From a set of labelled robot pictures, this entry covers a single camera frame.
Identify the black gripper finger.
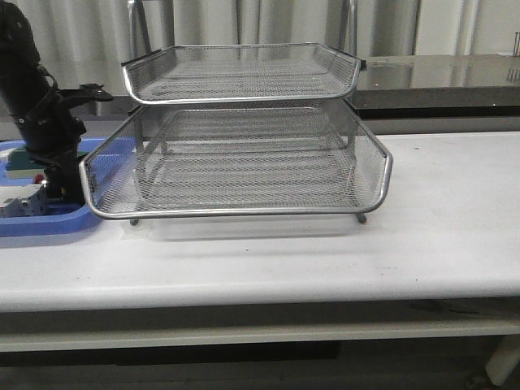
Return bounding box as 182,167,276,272
44,166,62,199
61,152,85,203

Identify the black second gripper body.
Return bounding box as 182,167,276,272
14,107,86,167

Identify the red emergency stop button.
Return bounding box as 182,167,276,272
32,171,67,199

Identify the silver mesh tray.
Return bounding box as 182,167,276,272
122,43,362,106
80,99,393,222

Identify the black second robot arm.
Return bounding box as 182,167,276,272
1,1,86,205

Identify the green terminal block module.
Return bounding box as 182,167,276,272
6,147,45,179

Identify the white circuit breaker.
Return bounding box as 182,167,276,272
1,184,49,218

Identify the blue plastic tray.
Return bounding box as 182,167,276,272
0,136,139,239

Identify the silver mesh top tray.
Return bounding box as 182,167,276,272
122,43,362,106

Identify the dark granite counter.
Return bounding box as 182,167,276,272
0,53,520,121

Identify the white table leg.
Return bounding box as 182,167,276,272
484,335,520,386

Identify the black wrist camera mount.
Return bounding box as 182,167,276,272
58,83,113,109

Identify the grey metal rack frame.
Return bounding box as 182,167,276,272
126,0,369,227

